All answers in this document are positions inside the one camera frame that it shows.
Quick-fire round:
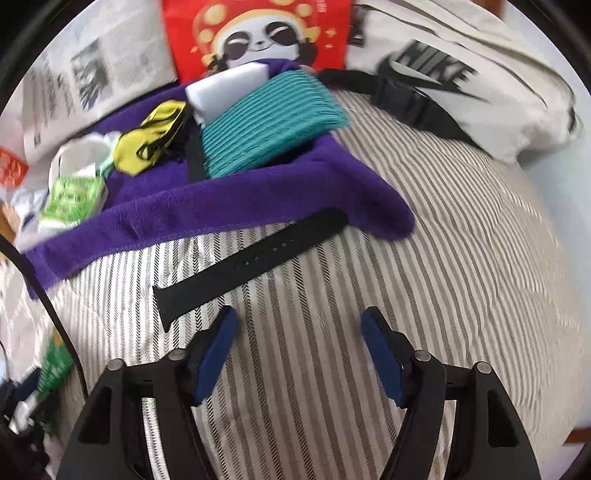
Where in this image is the yellow mesh pouch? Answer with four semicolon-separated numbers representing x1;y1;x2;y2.
112;100;192;177

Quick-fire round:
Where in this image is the purple towel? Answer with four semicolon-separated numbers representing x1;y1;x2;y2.
20;59;417;301

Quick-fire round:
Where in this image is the red panda paper bag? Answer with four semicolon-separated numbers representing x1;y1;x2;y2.
161;0;353;83

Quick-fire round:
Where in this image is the white Miniso plastic bag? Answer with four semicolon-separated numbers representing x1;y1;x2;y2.
1;148;49;220

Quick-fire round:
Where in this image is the teal ribbed cloth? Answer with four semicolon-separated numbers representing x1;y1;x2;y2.
201;70;349;179

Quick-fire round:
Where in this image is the white Nike waist bag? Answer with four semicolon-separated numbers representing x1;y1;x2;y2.
318;1;580;163

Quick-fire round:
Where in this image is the black watch strap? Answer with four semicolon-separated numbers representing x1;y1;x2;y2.
152;208;350;332

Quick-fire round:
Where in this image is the white cloth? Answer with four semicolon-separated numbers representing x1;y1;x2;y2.
16;131;121;252

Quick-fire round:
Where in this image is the green tissue pack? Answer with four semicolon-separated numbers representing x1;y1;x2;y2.
39;176;108;230

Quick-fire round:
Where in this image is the folded newspaper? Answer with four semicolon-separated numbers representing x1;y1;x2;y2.
22;0;177;164

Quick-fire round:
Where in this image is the black cable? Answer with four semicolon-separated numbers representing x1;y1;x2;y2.
0;234;89;398

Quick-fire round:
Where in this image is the green card packet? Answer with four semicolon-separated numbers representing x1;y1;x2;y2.
37;330;73;398

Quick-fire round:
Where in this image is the white sponge block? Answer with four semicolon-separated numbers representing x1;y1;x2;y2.
185;62;270;126

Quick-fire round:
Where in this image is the striped bed cover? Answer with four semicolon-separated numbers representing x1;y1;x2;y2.
0;89;588;480

